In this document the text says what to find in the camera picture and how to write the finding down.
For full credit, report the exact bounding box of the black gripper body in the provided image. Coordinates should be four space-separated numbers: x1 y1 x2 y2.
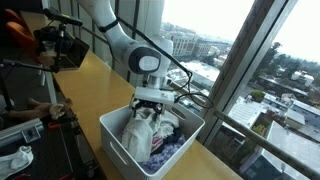
132 99 165 114

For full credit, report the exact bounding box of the plain white cloth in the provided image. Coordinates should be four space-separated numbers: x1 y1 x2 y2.
120 108 162 164

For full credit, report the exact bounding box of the magenta pink cloth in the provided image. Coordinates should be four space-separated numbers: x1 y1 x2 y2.
150 135 165 154

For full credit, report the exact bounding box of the dark blue cloth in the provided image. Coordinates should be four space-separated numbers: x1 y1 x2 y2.
149 128 187 155

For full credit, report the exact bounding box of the purple patterned cloth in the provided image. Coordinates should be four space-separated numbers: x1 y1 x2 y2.
139 134 187 175

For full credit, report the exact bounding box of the white plastic basket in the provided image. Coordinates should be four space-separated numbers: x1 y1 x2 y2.
98 101 206 180

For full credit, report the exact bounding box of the grey window mullion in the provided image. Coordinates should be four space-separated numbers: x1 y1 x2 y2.
194 0 299 148

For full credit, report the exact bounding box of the black bag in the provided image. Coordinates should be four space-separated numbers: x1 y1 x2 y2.
33 25 74 53

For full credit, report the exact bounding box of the white sock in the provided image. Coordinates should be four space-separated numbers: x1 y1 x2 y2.
0 145 35 180

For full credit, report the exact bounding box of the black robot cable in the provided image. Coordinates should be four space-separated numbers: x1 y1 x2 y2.
116 16 215 110

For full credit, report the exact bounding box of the red handled clamp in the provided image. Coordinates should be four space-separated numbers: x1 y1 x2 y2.
46 114 81 132

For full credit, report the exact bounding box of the white metal post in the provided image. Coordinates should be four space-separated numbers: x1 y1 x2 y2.
40 70 58 105

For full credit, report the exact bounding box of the black camera stand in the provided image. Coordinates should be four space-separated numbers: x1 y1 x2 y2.
0 22 67 74

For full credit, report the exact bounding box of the aluminium extrusion rail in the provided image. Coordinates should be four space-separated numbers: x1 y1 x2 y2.
0 118 45 148

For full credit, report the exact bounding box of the black stereo camera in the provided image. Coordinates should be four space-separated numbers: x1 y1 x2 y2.
43 7 84 28

